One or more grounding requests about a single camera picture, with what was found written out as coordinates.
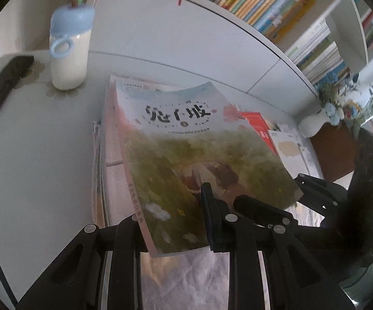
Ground white wisdom stories book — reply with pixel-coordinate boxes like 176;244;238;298
92;75;177;228

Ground red puppet adventure book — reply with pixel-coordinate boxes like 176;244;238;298
240;112;278;155

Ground meadow cover novel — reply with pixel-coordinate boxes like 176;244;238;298
114;82;302;257

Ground grey quilted sleeve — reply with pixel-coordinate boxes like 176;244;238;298
339;263;373;309

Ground brown wooden side cabinet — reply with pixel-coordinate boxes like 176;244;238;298
310;123;365;182

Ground white back-cover book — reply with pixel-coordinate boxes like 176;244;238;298
267;122;323;179

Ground white ceramic vase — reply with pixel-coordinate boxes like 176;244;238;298
298;108;329;138

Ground blue artificial flowers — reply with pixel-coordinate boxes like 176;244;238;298
315;72;362;127

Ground patterned ginkgo tablecloth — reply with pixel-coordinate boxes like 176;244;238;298
139;199;326;310

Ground shelf book row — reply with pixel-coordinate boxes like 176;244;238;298
209;0;373;86

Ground white bookshelf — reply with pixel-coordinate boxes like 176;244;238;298
85;0;373;117

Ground white cup blue lid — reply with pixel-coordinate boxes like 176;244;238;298
49;0;95;91

